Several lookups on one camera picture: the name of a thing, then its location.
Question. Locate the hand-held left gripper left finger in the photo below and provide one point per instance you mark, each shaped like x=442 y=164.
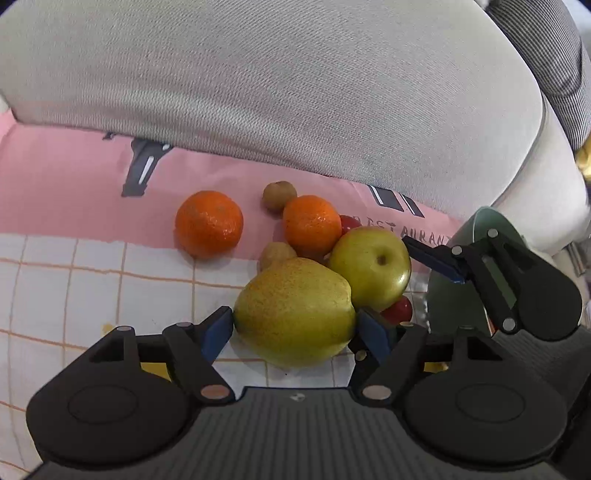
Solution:
x=217 y=331

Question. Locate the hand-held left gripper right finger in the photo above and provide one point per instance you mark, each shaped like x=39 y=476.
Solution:
x=375 y=337

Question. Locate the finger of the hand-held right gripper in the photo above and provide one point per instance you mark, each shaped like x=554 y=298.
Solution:
x=438 y=265

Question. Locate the green glass bowl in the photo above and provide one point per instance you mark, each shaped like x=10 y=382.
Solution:
x=444 y=297

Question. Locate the green apple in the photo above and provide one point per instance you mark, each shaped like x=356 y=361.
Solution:
x=369 y=274

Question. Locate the yellow-green pear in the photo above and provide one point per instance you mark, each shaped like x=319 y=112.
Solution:
x=291 y=309

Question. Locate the orange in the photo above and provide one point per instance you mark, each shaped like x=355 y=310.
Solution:
x=311 y=226
x=208 y=224

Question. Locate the red cherry tomato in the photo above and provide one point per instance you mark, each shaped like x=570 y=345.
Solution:
x=350 y=223
x=399 y=311

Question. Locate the brown kiwi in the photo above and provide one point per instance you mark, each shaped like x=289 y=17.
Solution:
x=279 y=196
x=276 y=254

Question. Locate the beige sofa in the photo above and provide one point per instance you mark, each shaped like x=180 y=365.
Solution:
x=549 y=184

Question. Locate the yellow object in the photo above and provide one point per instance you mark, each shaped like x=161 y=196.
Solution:
x=584 y=159

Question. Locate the pink printed blanket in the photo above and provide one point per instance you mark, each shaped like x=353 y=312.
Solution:
x=69 y=194

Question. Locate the dark checked pillow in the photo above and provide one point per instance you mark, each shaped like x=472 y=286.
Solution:
x=549 y=50

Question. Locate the grey sofa back cushion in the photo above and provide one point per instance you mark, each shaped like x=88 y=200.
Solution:
x=277 y=78

